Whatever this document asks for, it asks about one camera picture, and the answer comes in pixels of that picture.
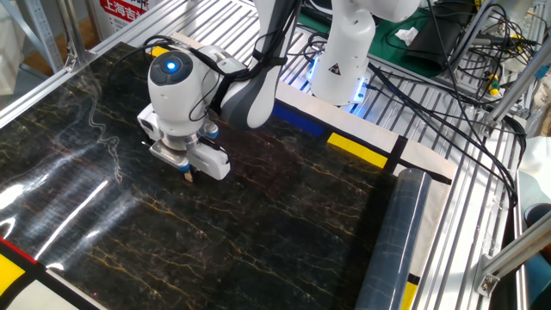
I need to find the grey perforated shelf post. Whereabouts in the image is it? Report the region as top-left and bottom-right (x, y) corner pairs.
(16, 0), (65, 74)

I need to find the white fabric sheet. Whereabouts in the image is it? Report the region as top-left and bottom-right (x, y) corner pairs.
(516, 135), (551, 208)

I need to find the Mondrian pattern cloth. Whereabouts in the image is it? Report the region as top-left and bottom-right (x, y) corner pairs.
(0, 32), (457, 310)

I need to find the yellow green screwdriver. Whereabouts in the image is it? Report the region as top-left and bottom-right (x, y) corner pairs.
(485, 72), (502, 97)

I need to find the black marble pattern mat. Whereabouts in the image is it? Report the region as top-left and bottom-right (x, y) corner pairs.
(0, 41), (399, 310)

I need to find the white plastic sheet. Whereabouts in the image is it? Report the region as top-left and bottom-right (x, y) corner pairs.
(0, 0), (26, 96)

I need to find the teal plastic container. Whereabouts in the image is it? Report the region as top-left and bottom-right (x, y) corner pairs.
(523, 201), (551, 305)

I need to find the black cable tangle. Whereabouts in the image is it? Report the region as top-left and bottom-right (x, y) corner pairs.
(467, 2), (542, 94)

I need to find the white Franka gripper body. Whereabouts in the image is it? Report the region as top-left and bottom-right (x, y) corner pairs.
(136, 102), (232, 181)

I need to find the rolled clear plastic film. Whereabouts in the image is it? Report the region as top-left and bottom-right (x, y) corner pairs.
(353, 167), (433, 310)

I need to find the white crumpled paper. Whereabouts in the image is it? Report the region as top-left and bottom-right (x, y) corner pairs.
(394, 26), (420, 47)

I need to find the thick black base cable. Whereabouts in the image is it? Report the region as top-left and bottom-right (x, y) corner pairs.
(367, 61), (529, 210)

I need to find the green cutting mat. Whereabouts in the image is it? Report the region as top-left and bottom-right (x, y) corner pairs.
(296, 7), (474, 79)

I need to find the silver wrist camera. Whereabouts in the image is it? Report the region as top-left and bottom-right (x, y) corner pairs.
(149, 139), (191, 174)

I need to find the black arm cable harness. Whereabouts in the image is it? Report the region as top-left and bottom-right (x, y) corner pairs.
(107, 0), (302, 124)

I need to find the red white Chinese sign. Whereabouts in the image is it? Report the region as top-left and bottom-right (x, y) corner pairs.
(92, 0), (164, 43)

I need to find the aluminium frame post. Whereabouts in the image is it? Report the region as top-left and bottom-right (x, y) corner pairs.
(447, 0), (496, 74)
(484, 40), (551, 128)
(473, 210), (551, 299)

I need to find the black rolled pouch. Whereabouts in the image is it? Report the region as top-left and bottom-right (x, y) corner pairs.
(402, 12), (473, 78)

